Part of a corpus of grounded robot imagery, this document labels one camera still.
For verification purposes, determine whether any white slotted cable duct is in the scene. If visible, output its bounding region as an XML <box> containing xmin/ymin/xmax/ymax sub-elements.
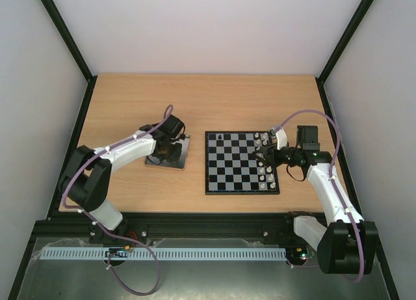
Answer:
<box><xmin>40</xmin><ymin>247</ymin><xmax>286</xmax><ymax>262</ymax></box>

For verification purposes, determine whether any metal tray wooden rim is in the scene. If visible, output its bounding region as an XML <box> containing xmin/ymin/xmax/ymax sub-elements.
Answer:
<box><xmin>145</xmin><ymin>133</ymin><xmax>190</xmax><ymax>170</ymax></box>

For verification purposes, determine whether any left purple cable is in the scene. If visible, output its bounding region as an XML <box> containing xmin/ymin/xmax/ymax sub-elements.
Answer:
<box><xmin>60</xmin><ymin>104</ymin><xmax>162</xmax><ymax>295</ymax></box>

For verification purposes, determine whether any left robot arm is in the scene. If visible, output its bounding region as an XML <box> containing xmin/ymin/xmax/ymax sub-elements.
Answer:
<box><xmin>58</xmin><ymin>115</ymin><xmax>185</xmax><ymax>231</ymax></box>

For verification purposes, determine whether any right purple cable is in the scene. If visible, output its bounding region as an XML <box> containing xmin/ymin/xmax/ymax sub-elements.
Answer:
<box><xmin>272</xmin><ymin>109</ymin><xmax>367</xmax><ymax>283</ymax></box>

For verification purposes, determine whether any purple cable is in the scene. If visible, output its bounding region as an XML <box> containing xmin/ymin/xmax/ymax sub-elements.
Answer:
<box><xmin>272</xmin><ymin>109</ymin><xmax>367</xmax><ymax>283</ymax></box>
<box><xmin>60</xmin><ymin>104</ymin><xmax>162</xmax><ymax>295</ymax></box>

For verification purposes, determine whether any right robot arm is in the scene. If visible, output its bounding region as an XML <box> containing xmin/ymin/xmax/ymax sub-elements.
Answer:
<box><xmin>253</xmin><ymin>126</ymin><xmax>378</xmax><ymax>277</ymax></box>

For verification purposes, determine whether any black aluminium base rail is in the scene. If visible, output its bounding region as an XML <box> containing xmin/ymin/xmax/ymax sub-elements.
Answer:
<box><xmin>30</xmin><ymin>211</ymin><xmax>305</xmax><ymax>247</ymax></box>

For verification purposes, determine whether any black white chessboard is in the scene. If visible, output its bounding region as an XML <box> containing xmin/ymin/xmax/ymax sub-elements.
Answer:
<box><xmin>205</xmin><ymin>131</ymin><xmax>280</xmax><ymax>195</ymax></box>

